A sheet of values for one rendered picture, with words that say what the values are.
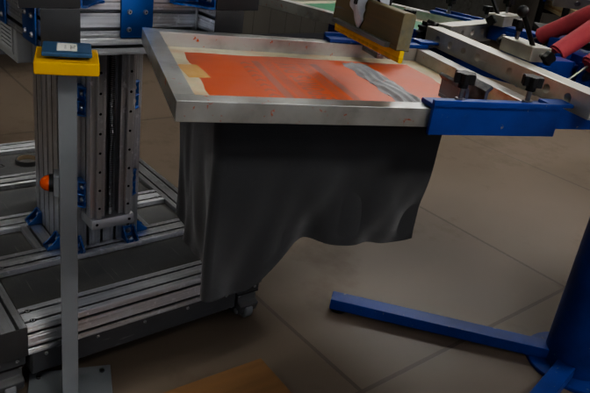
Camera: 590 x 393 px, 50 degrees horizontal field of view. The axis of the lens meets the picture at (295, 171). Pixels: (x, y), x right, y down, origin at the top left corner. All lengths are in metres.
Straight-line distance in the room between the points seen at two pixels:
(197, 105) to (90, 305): 0.92
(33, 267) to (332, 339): 0.97
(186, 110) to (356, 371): 1.23
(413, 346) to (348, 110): 1.24
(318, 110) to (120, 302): 0.96
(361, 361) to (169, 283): 0.67
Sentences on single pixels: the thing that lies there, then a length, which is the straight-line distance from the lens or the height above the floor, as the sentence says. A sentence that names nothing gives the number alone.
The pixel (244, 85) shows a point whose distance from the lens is 1.32.
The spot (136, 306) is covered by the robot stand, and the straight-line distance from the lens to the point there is 1.91.
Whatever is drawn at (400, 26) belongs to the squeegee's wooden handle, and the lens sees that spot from 1.29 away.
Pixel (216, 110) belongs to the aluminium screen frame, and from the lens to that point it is 1.08.
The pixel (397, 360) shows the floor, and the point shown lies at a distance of 2.17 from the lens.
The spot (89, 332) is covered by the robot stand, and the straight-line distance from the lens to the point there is 1.89.
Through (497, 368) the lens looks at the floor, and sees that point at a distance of 2.28.
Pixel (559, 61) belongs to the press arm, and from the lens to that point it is 1.73.
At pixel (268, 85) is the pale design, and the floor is 0.95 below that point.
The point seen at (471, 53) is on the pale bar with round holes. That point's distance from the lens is 1.73.
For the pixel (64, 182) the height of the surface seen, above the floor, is 0.66.
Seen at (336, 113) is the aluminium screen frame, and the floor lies 0.97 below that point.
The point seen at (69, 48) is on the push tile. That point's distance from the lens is 1.44.
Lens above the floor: 1.31
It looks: 23 degrees down
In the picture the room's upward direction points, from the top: 8 degrees clockwise
